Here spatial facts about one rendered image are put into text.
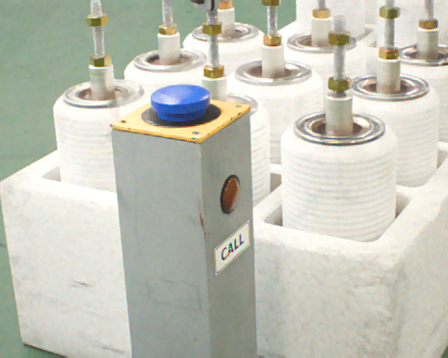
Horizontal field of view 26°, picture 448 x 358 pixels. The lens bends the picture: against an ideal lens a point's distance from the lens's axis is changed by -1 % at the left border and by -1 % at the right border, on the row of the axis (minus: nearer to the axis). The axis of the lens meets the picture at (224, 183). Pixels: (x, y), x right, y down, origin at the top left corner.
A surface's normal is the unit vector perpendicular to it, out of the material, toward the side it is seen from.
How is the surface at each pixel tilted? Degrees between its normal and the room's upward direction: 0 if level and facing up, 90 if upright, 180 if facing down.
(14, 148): 0
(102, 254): 90
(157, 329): 90
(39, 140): 0
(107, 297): 90
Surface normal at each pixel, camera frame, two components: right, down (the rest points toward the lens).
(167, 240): -0.48, 0.36
